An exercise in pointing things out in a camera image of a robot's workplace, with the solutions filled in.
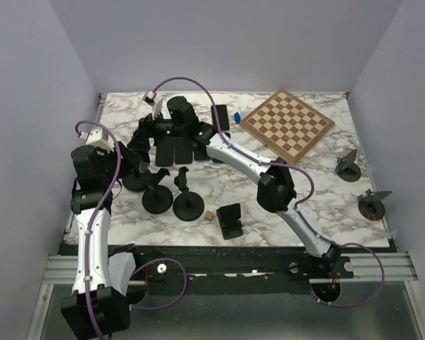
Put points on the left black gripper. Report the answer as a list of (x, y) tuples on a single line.
[(130, 159)]

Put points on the brown wooden cube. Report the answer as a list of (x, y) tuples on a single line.
[(209, 216)]

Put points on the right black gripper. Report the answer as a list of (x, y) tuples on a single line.
[(146, 129)]

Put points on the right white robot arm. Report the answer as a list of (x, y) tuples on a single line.
[(275, 185)]

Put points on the aluminium extrusion rail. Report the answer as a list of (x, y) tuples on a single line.
[(362, 267)]

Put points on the round stand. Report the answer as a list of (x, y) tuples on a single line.
[(157, 199), (346, 167), (188, 206), (136, 182), (370, 205)]

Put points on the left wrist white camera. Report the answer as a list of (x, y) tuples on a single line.
[(98, 137)]

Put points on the black folding phone stand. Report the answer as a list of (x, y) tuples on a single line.
[(229, 218)]

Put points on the wooden chessboard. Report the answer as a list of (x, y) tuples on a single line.
[(286, 125)]

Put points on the blue plastic cap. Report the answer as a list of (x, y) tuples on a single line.
[(237, 118)]

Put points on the black phone blue edge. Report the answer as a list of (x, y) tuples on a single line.
[(217, 161)]

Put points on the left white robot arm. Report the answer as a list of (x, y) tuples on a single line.
[(98, 304)]

